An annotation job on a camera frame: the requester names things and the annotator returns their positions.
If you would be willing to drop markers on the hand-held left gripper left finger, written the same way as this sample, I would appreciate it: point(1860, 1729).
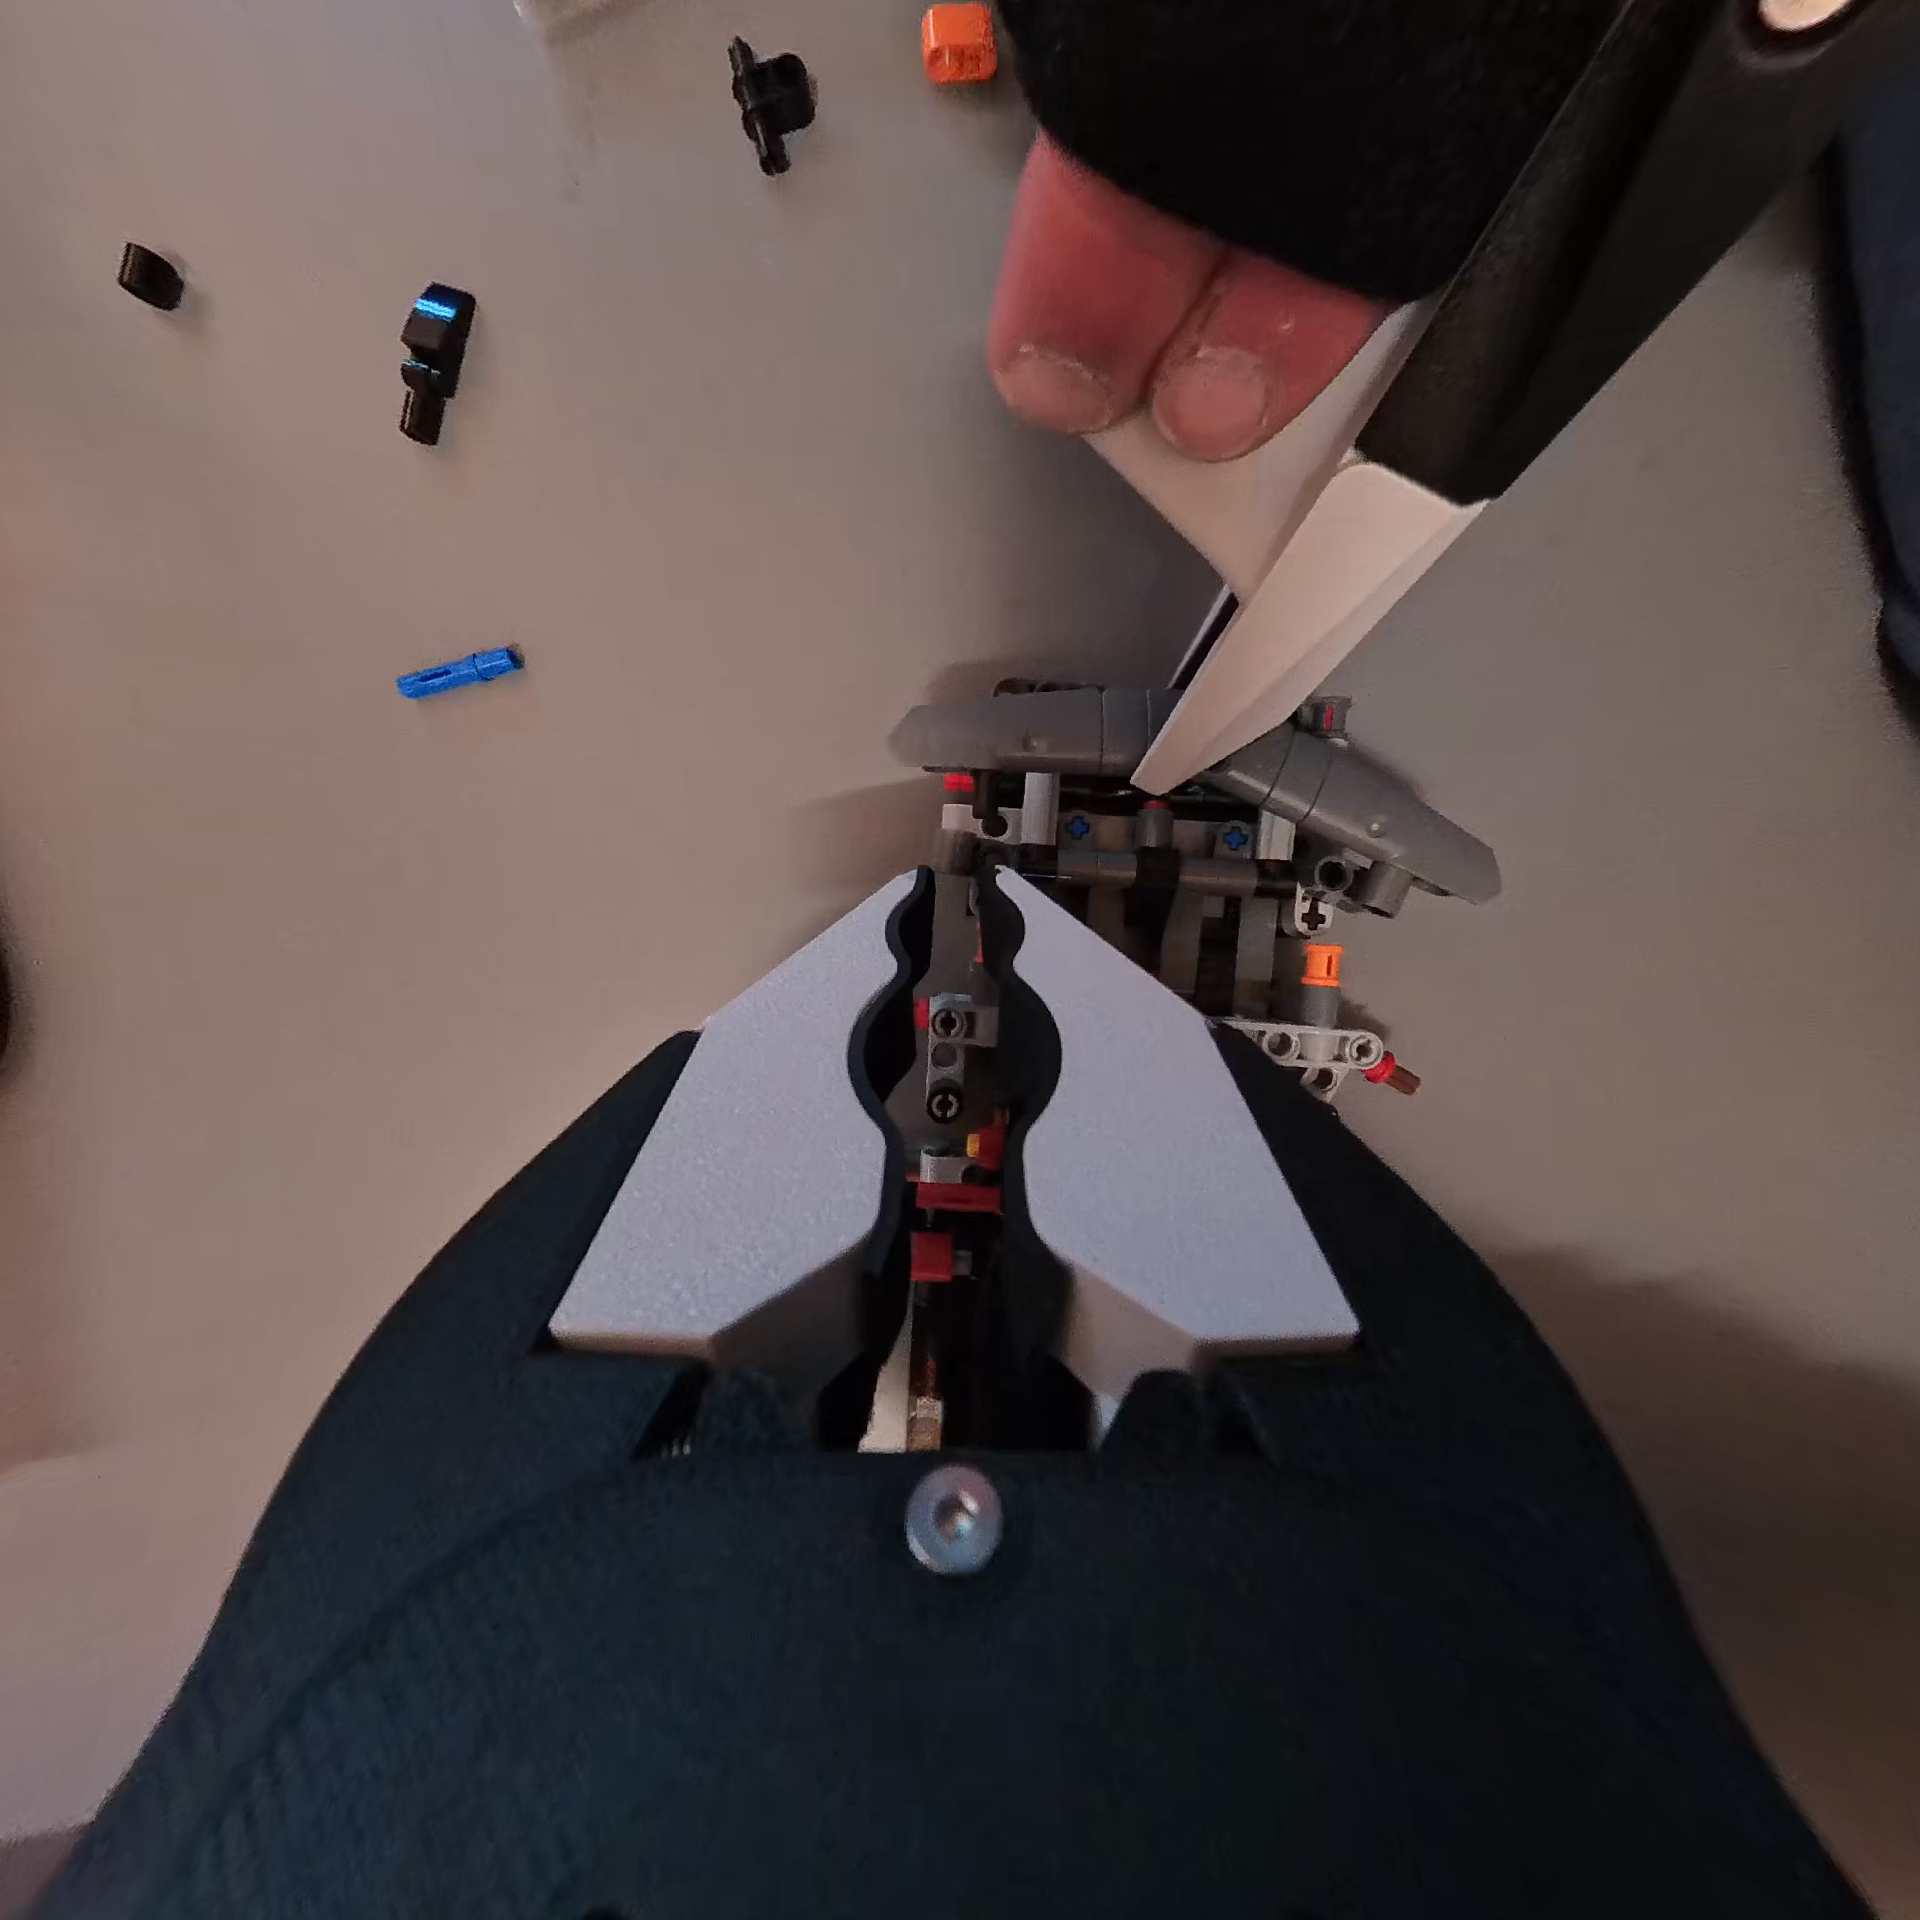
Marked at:
point(721, 1170)

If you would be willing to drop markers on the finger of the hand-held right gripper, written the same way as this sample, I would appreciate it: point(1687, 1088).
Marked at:
point(1319, 598)
point(1197, 651)

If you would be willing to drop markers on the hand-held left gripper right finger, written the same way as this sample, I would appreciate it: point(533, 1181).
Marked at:
point(1185, 1170)

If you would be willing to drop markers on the grey toy brick vehicle model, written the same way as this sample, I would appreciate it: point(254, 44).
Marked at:
point(1349, 796)

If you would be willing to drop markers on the person's right hand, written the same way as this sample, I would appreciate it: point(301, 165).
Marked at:
point(1109, 329)

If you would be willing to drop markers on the person's blue jeans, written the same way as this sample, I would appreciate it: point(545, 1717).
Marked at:
point(1881, 451)

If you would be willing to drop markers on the blue plastic connector pin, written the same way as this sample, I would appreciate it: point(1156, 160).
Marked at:
point(457, 674)

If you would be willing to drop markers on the orange plastic brick piece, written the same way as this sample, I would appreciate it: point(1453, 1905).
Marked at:
point(956, 41)

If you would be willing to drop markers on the black cross-shaped connector piece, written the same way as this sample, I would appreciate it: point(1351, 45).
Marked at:
point(773, 99)

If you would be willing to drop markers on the glossy black connector piece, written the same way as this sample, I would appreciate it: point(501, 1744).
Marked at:
point(438, 338)

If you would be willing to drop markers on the small black plastic bush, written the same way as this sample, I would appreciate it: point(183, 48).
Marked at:
point(150, 277)

